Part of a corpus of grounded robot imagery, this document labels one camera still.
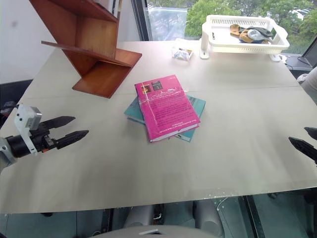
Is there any clear plastic sheet on window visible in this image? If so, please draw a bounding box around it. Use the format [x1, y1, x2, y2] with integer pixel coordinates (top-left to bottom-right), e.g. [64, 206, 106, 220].
[145, 6, 188, 42]

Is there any silver robot leg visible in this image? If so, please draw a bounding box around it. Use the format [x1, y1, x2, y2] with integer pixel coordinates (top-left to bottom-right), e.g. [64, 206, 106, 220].
[194, 197, 225, 238]
[123, 204, 155, 229]

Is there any small clear plastic packet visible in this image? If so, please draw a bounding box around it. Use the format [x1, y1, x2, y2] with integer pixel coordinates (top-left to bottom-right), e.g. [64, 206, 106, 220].
[171, 45, 195, 61]

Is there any dark laptop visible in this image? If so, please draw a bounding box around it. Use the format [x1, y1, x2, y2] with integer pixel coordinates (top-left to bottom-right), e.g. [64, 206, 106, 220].
[297, 37, 317, 68]

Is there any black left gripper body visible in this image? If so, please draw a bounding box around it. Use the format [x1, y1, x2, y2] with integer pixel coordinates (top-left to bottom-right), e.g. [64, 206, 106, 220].
[29, 121, 59, 153]

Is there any yellow brown glove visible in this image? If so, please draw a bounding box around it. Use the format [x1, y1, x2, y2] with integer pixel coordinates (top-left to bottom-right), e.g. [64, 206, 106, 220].
[229, 24, 250, 43]

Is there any person in grey clothing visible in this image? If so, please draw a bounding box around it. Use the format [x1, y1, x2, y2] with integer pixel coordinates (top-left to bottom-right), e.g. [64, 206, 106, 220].
[296, 66, 317, 100]

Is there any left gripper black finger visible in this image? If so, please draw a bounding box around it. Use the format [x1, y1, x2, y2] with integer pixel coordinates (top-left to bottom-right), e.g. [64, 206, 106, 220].
[41, 116, 76, 130]
[55, 129, 90, 150]

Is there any teal book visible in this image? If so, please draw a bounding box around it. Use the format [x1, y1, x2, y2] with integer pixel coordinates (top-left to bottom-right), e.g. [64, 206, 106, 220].
[123, 94, 207, 143]

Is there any pink book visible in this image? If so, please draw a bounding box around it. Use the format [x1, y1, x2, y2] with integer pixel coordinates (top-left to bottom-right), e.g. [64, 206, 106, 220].
[134, 74, 202, 143]

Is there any grey robot torso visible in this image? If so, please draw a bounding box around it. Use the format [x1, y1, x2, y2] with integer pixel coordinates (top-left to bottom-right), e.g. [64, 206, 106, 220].
[91, 224, 207, 238]

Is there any grey green cloth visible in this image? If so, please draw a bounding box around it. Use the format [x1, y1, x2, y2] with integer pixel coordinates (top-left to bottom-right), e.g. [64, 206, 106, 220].
[244, 25, 273, 42]

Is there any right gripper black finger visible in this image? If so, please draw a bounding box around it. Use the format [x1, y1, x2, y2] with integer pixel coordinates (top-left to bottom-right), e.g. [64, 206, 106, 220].
[304, 126, 317, 140]
[288, 136, 317, 167]

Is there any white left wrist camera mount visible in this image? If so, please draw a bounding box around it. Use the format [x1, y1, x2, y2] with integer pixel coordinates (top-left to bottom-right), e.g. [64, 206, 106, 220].
[13, 104, 43, 156]

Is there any black equipment beside table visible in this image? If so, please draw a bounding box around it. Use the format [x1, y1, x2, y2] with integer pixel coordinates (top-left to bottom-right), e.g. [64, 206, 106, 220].
[0, 79, 34, 127]

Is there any brown wooden bookshelf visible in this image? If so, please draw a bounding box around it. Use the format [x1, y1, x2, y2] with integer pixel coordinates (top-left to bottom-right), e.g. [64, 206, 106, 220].
[29, 0, 143, 99]

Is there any white plastic basket rack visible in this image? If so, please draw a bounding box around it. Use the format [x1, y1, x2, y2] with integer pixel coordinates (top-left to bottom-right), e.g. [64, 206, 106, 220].
[200, 14, 291, 61]

